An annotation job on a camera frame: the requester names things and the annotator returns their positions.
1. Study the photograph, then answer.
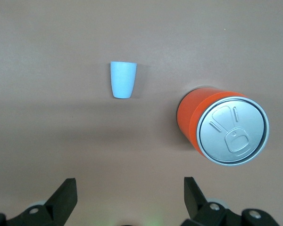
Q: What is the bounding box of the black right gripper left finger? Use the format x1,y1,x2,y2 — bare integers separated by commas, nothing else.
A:
0,178,78,226

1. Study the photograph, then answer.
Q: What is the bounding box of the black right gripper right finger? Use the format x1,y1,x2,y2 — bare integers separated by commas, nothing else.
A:
181,177,280,226

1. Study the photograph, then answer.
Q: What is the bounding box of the light blue plastic cup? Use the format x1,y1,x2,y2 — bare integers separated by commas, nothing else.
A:
110,61,138,99

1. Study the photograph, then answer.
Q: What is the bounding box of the orange can-shaped container silver lid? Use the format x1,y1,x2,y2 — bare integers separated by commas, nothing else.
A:
176,87,270,167

